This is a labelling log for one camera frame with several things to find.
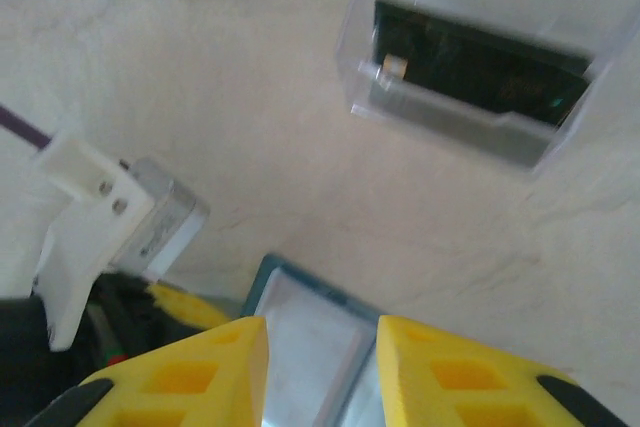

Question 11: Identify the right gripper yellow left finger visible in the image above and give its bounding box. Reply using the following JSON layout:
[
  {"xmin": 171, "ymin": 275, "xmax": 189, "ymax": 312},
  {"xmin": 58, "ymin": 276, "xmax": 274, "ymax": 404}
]
[{"xmin": 27, "ymin": 315, "xmax": 272, "ymax": 427}]

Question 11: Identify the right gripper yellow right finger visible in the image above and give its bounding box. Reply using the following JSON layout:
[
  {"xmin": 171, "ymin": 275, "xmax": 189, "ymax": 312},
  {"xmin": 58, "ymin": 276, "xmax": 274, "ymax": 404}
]
[{"xmin": 375, "ymin": 315, "xmax": 634, "ymax": 427}]

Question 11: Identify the dark green circuit board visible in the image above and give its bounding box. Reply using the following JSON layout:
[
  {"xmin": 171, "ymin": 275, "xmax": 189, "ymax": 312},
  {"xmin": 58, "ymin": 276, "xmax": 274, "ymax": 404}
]
[{"xmin": 373, "ymin": 0, "xmax": 594, "ymax": 128}]

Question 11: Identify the clear plastic box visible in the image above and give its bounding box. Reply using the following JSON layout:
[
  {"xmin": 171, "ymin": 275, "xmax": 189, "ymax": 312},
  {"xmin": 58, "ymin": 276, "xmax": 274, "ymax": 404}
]
[{"xmin": 333, "ymin": 0, "xmax": 640, "ymax": 181}]

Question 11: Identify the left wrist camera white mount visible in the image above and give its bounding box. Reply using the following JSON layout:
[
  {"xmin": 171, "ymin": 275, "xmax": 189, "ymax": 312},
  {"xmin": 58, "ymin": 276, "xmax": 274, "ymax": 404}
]
[{"xmin": 32, "ymin": 129, "xmax": 210, "ymax": 353}]

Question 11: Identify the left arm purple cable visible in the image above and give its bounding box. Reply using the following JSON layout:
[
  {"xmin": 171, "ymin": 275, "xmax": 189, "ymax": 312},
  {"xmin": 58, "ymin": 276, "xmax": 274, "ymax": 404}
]
[{"xmin": 0, "ymin": 102, "xmax": 54, "ymax": 153}]

